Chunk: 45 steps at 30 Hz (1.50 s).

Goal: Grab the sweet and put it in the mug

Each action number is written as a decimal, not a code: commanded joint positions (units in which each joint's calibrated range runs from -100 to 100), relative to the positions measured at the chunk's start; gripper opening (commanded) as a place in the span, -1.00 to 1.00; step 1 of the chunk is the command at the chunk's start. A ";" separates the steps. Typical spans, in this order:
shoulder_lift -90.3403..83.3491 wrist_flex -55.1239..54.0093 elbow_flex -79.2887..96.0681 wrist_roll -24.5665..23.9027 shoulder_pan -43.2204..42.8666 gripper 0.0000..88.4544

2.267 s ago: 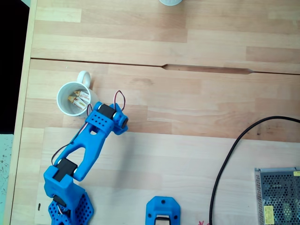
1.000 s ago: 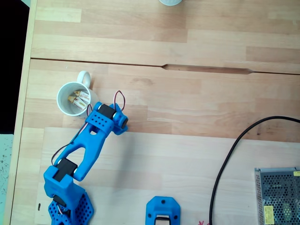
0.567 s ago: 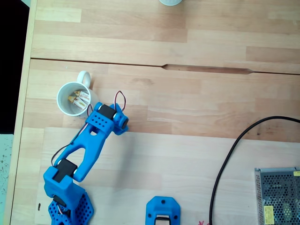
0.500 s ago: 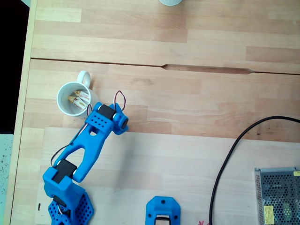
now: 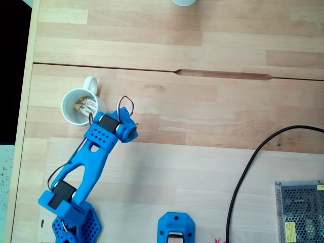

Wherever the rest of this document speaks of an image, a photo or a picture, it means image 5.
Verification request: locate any white ceramic mug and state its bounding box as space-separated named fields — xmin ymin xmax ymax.
xmin=60 ymin=76 xmax=109 ymax=127

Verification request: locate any wrapped sweet inside mug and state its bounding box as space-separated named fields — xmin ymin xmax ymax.
xmin=73 ymin=103 xmax=96 ymax=117
xmin=80 ymin=98 xmax=98 ymax=112

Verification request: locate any light wooden board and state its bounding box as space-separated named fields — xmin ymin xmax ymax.
xmin=37 ymin=137 xmax=324 ymax=243

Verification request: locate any blue printed stand base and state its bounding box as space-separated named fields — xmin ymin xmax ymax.
xmin=157 ymin=212 xmax=196 ymax=243

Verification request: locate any white round object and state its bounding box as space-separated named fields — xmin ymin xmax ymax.
xmin=171 ymin=0 xmax=198 ymax=7

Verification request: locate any perforated metal power supply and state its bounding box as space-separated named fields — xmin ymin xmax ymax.
xmin=274 ymin=180 xmax=324 ymax=243

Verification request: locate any wooden camera post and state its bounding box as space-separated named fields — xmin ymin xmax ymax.
xmin=168 ymin=231 xmax=185 ymax=243

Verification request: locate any thick black power cable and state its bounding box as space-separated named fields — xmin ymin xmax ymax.
xmin=226 ymin=125 xmax=324 ymax=243

